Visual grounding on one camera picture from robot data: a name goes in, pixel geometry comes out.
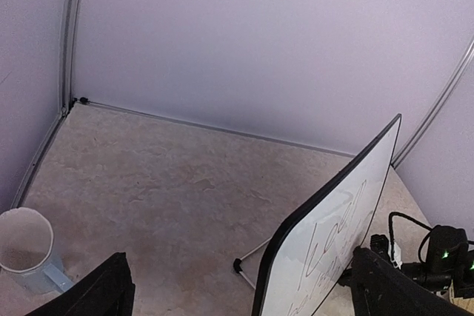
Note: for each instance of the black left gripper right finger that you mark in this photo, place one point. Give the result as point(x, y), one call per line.
point(379, 289)

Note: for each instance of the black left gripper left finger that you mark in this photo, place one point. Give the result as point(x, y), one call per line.
point(107, 290)

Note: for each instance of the white whiteboard black frame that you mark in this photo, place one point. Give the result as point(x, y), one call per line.
point(314, 245)

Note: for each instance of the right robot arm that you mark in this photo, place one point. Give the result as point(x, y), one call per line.
point(447, 267)

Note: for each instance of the light blue mug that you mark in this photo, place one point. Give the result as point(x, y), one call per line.
point(29, 254)

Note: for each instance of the right aluminium corner post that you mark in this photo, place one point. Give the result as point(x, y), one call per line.
point(436, 107)

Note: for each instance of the aluminium corner post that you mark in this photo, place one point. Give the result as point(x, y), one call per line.
point(67, 54)
point(436, 107)

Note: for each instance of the left aluminium corner post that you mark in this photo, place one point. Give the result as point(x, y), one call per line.
point(67, 54)

